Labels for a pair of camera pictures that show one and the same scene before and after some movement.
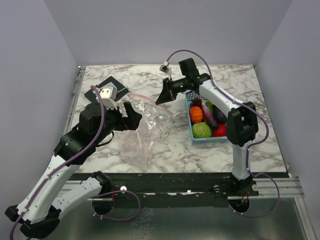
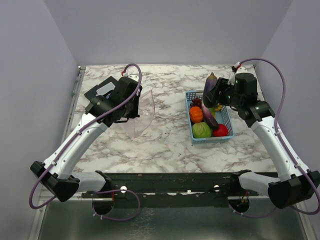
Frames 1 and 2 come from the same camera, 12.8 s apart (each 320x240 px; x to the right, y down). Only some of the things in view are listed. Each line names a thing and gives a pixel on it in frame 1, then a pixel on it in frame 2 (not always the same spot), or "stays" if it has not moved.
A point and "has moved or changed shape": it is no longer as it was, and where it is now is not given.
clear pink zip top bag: [139, 146] has moved or changed shape
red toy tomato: [221, 131] stays
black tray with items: [121, 90] stays
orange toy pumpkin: [196, 114] stays
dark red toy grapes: [196, 102] stays
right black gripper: [166, 95] → [222, 85]
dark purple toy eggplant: [219, 117] has moved or changed shape
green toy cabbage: [201, 130] stays
